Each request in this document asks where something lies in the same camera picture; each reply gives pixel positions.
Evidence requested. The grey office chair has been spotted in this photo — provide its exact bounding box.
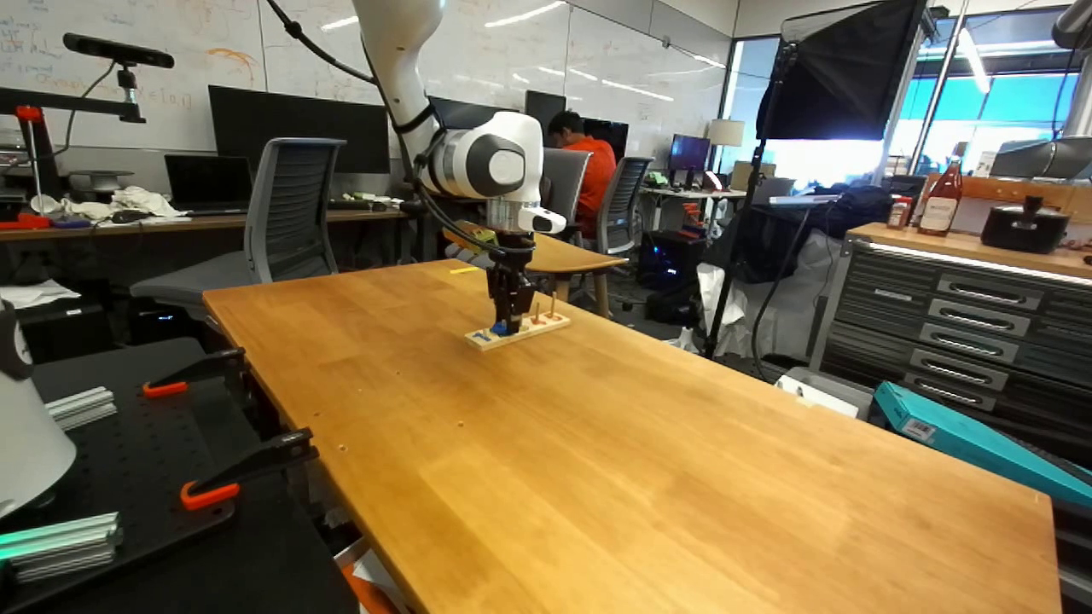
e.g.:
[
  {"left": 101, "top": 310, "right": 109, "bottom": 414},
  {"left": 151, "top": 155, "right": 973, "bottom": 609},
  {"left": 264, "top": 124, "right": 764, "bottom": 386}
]
[{"left": 130, "top": 136, "right": 340, "bottom": 322}]

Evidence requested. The teal foam case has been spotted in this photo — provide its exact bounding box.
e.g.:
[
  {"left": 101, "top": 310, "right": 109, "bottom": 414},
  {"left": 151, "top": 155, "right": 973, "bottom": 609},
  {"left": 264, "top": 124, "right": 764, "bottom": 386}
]
[{"left": 872, "top": 384, "right": 1092, "bottom": 505}]

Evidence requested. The black monitor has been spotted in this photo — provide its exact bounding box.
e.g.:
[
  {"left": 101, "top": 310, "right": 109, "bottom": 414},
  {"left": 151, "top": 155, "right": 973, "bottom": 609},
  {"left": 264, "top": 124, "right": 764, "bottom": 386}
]
[{"left": 208, "top": 86, "right": 388, "bottom": 173}]

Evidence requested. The orange handled clamp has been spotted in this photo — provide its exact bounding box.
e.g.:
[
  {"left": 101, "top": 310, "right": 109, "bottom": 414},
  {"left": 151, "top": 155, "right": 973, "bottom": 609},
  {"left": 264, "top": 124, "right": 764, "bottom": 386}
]
[
  {"left": 139, "top": 349, "right": 243, "bottom": 401},
  {"left": 176, "top": 430, "right": 314, "bottom": 513}
]

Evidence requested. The wooden peg board structure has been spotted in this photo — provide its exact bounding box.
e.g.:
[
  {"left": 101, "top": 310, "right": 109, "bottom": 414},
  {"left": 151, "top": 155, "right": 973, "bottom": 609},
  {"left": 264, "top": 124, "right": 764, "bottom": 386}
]
[{"left": 465, "top": 304, "right": 571, "bottom": 351}]

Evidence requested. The red labelled bottle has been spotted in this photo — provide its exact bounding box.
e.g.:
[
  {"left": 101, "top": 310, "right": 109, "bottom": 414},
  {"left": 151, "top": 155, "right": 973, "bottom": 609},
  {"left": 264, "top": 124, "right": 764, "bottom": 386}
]
[{"left": 918, "top": 160, "right": 962, "bottom": 236}]

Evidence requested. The seated person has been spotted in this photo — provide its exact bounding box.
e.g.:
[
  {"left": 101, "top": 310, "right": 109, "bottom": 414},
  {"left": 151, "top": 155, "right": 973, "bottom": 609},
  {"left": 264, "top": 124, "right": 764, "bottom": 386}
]
[{"left": 547, "top": 111, "right": 620, "bottom": 247}]

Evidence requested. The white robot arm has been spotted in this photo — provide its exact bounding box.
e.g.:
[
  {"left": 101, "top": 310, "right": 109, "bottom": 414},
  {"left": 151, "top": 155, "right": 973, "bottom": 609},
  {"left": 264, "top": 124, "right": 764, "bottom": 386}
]
[{"left": 353, "top": 0, "right": 566, "bottom": 337}]

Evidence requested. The grey drawer cabinet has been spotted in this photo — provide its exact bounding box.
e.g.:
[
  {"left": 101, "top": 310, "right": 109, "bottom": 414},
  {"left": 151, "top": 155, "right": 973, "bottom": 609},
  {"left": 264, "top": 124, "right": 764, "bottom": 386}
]
[{"left": 816, "top": 222, "right": 1092, "bottom": 464}]

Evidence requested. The black softbox light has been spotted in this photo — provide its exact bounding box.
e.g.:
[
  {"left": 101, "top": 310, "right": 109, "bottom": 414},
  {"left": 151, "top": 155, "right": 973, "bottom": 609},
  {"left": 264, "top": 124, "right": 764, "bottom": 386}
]
[{"left": 756, "top": 0, "right": 924, "bottom": 139}]

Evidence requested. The black camera on stand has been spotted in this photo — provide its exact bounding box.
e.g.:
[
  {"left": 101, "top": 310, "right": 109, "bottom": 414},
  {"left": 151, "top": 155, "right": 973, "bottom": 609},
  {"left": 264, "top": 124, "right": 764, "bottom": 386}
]
[{"left": 61, "top": 36, "right": 175, "bottom": 124}]

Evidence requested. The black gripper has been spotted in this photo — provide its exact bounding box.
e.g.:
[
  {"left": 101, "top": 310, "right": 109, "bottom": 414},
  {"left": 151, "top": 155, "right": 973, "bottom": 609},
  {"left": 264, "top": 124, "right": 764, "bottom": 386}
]
[{"left": 488, "top": 232, "right": 533, "bottom": 331}]

